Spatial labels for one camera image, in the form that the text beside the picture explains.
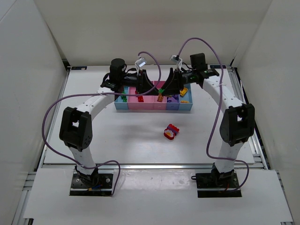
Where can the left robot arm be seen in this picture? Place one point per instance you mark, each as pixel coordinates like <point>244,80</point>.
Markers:
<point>76,125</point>

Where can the green brown lego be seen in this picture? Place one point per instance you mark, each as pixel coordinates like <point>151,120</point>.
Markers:
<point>161,91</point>

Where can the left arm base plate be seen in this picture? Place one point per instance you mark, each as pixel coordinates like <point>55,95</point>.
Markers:
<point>100,185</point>

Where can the large pink bin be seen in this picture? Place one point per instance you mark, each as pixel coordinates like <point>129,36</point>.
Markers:
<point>134,104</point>

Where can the yellow lego brick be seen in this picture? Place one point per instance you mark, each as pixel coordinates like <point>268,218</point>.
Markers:
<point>183,91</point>

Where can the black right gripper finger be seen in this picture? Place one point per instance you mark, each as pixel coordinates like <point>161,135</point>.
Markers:
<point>171,92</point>
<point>166,86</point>

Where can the red curved lego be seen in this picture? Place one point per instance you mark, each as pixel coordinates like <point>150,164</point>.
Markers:
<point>140,99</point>

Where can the small pink bin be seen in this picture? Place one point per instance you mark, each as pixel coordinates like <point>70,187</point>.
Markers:
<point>156,104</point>

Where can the aluminium front rail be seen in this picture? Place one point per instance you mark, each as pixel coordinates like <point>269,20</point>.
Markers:
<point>257,165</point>

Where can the red flower lego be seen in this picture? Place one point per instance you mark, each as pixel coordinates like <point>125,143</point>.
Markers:
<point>170,135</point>

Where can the light blue left bin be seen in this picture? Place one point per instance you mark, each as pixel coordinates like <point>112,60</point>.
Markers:
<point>119,104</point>

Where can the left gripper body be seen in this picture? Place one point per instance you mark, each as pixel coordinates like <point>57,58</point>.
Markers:
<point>141,81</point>

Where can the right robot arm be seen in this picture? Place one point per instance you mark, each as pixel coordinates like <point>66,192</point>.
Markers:
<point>238,120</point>

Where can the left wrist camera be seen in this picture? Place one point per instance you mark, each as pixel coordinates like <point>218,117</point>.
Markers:
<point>140,63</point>

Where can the light blue bin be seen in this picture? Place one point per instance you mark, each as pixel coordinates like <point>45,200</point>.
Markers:
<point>119,104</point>
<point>187,97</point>

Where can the light blue right bin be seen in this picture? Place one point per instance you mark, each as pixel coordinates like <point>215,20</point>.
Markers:
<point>187,97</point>

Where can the red purple lego block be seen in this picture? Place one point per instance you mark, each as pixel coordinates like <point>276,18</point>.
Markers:
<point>173,128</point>

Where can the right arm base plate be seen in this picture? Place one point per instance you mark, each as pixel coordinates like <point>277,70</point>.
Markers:
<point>208,186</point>

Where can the small green lego brick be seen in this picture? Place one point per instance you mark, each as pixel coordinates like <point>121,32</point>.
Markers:
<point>124,98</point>

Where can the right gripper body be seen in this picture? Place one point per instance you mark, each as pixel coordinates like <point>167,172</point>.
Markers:
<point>177,80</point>

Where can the brown lego plate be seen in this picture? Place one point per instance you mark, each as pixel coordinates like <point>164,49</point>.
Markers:
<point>160,98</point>

